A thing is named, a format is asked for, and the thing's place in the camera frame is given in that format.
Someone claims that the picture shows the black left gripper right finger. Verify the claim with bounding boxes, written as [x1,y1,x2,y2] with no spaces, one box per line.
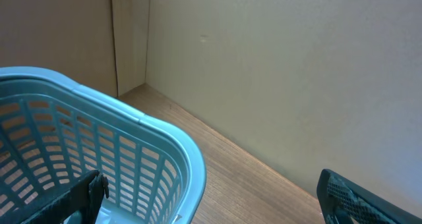
[316,169,421,224]

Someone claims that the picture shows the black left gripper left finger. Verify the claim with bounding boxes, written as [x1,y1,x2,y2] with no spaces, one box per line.
[0,169,109,224]

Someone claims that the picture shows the grey plastic basket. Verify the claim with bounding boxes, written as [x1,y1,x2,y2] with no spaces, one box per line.
[1,67,206,223]

